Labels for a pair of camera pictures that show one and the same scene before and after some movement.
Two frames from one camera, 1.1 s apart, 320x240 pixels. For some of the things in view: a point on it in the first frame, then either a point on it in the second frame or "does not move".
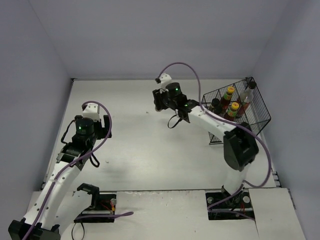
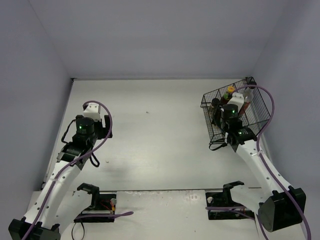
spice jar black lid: x=215 y=102 does not move
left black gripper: x=106 y=125 does not move
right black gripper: x=157 y=100 → x=216 y=116
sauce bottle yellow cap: x=230 y=89 does not move
